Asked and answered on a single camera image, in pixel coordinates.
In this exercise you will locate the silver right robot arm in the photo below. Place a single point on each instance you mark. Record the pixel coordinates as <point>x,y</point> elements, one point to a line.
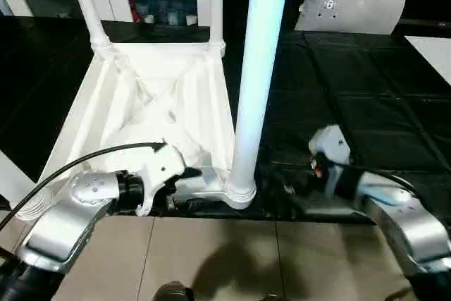
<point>405,216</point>

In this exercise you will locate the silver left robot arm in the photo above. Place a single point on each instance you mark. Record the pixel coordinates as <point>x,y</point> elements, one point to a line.
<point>70,216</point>

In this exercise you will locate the dark rounded robot foot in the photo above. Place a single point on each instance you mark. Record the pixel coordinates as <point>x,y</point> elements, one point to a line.
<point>172,292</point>

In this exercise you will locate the black work mat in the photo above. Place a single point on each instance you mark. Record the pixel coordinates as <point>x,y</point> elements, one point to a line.
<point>352,86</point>

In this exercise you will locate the white flat board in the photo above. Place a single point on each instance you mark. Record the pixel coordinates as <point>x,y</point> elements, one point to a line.
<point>433,54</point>

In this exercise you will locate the small red bottle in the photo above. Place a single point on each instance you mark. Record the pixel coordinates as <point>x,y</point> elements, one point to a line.
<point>134,10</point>

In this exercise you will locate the grey cushion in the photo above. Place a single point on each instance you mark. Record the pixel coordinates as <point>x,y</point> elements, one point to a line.
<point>370,8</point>

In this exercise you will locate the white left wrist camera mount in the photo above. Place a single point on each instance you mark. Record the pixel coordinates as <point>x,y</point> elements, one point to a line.
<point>162,167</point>

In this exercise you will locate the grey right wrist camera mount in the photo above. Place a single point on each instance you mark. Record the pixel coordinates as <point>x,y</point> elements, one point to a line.
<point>331,142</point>

